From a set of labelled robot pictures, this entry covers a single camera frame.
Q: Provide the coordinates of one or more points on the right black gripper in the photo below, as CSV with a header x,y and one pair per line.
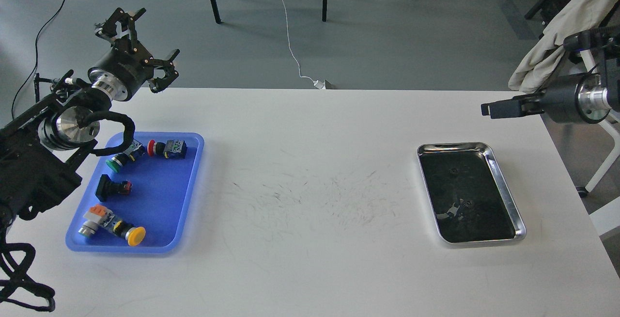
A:
x,y
559,99

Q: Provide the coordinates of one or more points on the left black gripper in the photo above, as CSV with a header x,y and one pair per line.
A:
x,y
124,72

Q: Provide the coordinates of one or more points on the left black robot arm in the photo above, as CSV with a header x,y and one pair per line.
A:
x,y
42,149

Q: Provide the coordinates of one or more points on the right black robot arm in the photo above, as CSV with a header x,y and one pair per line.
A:
x,y
586,97

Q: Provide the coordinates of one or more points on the silver metal tray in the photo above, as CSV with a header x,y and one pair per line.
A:
x,y
471,203

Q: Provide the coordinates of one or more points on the beige cloth on chair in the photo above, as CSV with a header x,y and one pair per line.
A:
x,y
543,59

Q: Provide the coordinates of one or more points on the blue plastic tray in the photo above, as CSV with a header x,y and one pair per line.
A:
x,y
159,199

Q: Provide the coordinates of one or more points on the white power adapter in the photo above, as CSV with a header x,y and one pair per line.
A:
x,y
323,85

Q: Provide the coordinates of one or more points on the green push button switch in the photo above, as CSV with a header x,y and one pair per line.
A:
x,y
131,154

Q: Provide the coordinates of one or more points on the red push button switch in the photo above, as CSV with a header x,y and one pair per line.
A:
x,y
171,149

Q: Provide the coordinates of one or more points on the black push button switch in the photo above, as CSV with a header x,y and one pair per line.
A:
x,y
107,187

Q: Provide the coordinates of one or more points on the white chair frame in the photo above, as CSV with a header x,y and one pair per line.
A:
x,y
611,125

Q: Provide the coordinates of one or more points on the grey orange switch module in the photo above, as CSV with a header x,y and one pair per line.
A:
x,y
96,217

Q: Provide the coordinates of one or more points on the yellow push button switch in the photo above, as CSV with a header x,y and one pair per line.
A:
x,y
133,235

